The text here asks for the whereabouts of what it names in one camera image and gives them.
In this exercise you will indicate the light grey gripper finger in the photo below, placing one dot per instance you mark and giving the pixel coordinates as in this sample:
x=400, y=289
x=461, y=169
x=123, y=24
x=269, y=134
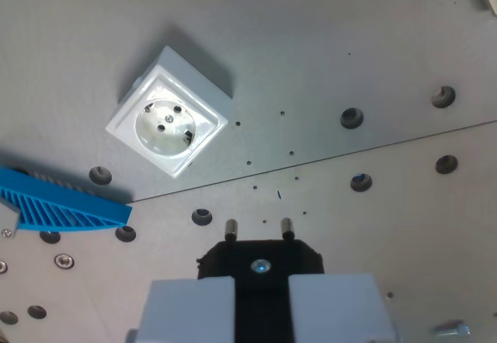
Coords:
x=334, y=308
x=186, y=312

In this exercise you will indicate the black two-pin plug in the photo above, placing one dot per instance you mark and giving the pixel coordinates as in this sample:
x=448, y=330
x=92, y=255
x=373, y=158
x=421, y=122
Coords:
x=268, y=253

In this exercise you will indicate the silver hex socket screw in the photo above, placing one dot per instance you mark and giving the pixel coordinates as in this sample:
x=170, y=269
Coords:
x=2, y=267
x=64, y=260

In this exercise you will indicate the silver loose bolt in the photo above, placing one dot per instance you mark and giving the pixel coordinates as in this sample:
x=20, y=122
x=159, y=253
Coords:
x=452, y=329

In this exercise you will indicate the blue ribbed plastic part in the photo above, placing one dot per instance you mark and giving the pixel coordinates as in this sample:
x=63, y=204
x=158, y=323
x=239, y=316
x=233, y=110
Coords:
x=58, y=207

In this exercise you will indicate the white wall socket box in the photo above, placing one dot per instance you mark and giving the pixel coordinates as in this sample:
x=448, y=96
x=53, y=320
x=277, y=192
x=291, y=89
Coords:
x=171, y=125

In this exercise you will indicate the grey metal bracket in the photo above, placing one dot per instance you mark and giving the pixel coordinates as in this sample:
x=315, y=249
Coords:
x=8, y=219

